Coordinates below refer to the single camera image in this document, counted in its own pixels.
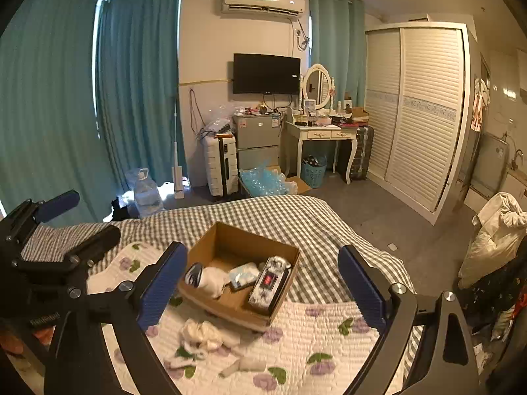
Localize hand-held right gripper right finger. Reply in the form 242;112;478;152
338;244;481;395

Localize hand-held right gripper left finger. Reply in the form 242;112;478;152
49;241;189;395

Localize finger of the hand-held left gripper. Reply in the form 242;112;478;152
35;190;81;225
66;225;122;271

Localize brown cardboard box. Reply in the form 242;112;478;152
178;221;302;333

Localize grey striped sock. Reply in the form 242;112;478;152
184;262;205;287

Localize black bag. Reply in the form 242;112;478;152
110;198;131;222

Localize floral quilted blanket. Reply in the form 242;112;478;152
86;242;417;395

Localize large clear water jug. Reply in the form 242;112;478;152
132;168;166;219

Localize clear plastic packet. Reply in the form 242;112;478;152
228;262;261;293

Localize wide teal curtain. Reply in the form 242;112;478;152
0;0;102;225

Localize white flat mop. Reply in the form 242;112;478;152
170;94;188;202

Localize grey checkered bed sheet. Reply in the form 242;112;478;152
20;195;416;303

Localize flat floor cardboard box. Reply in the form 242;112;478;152
285;175;313;195

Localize blue plastic basket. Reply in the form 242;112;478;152
300;154;328;189

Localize dark clothes pile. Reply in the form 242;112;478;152
456;241;527;381

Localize white suitcase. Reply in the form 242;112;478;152
204;134;240;198

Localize pile of white clothes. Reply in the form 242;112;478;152
458;191;527;291

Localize dark suitcase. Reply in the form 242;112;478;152
335;125;375;181

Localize box of blue plastic bags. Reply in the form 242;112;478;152
239;165;298;202

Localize white dressing table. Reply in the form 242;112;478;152
284;109;360;184

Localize clear plastic bag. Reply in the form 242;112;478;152
200;109;236;139

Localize grey mini fridge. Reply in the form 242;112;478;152
233;114;282;172

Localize white louvered wardrobe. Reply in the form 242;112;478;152
364;22;474;226

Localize oval white vanity mirror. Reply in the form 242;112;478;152
301;64;335;112

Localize hanging clothes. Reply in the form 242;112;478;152
471;77;493;133

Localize light teal curtain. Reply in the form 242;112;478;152
308;0;370;117

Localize white air conditioner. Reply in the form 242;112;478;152
220;0;308;21

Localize black wall television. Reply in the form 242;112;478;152
233;53;302;95

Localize air conditioner power cable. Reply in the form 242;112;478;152
294;18;311;52

